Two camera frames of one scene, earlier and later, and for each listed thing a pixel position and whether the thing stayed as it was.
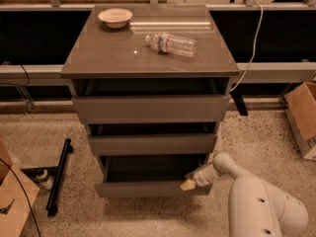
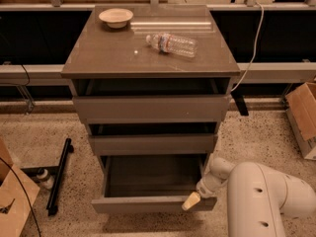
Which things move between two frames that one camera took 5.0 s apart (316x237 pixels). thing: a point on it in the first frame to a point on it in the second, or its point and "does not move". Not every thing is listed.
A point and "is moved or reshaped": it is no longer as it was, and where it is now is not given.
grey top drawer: x=152 y=110 does not move
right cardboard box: x=300 y=111 does not move
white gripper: x=201 y=178 to x=204 y=188
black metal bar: x=51 y=207 does not move
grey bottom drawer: x=148 y=176 is moved or reshaped
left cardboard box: x=14 y=206 does not move
